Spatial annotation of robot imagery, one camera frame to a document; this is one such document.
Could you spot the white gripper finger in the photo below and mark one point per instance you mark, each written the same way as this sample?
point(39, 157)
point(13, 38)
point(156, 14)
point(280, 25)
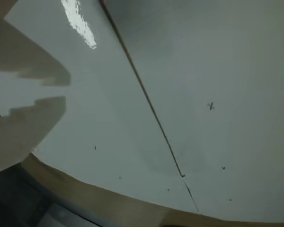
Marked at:
point(21, 52)
point(26, 130)

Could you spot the white paper sheet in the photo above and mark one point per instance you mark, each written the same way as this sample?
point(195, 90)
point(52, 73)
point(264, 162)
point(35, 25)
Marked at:
point(104, 106)
point(227, 71)

